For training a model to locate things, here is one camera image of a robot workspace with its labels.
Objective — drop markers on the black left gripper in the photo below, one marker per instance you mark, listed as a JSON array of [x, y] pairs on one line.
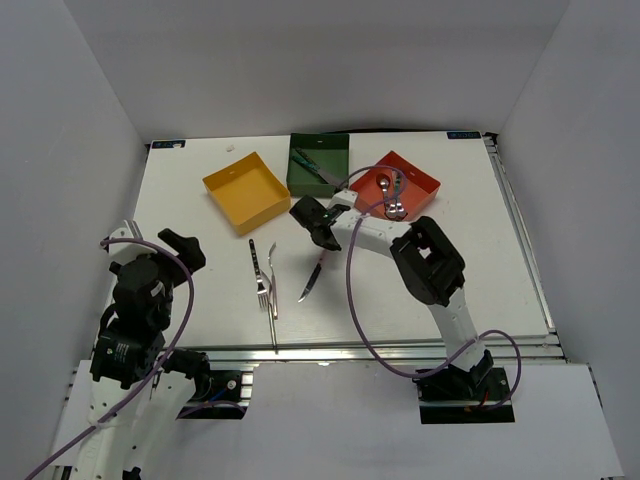
[[188, 247]]

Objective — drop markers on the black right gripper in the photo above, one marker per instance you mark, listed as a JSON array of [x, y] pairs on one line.
[[334, 247]]

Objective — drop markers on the knife with green handle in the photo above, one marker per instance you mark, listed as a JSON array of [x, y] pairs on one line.
[[322, 173]]

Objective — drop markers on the knife with pink handle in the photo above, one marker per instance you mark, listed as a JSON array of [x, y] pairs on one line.
[[313, 278]]

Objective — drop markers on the spoon with dark handle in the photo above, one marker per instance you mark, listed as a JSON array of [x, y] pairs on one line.
[[383, 182]]

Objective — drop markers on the spoon with green handle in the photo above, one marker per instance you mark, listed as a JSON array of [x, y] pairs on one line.
[[394, 194]]

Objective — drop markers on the knife with dark handle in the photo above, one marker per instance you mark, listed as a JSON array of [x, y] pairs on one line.
[[302, 153]]

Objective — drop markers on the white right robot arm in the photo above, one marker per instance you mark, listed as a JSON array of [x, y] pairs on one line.
[[431, 268]]

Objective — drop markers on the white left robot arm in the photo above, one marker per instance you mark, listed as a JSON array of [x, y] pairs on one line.
[[139, 381]]

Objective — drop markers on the dark green square container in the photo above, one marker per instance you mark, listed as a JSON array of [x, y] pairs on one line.
[[317, 163]]

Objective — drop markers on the yellow square container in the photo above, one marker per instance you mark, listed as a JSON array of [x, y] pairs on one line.
[[247, 193]]

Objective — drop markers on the red square container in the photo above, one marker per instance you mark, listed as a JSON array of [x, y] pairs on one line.
[[419, 188]]

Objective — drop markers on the blue label sticker left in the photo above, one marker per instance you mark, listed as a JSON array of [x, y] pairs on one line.
[[168, 144]]

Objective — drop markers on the blue label sticker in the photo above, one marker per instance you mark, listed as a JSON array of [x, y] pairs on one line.
[[463, 135], [168, 144]]

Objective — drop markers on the blue label sticker right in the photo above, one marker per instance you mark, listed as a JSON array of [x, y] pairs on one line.
[[463, 135]]

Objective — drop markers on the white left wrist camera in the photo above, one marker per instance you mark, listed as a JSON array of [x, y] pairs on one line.
[[124, 252]]

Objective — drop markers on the fork with pink handle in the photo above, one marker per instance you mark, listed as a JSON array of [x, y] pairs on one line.
[[273, 282]]

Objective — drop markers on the fork with dark handle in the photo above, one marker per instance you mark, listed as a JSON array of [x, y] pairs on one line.
[[262, 291]]

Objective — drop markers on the fork with green handle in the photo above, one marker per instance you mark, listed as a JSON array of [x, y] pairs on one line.
[[271, 312]]

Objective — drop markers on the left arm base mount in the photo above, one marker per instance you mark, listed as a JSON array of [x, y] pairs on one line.
[[206, 393]]

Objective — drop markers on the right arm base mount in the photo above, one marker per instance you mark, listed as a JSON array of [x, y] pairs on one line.
[[444, 401]]

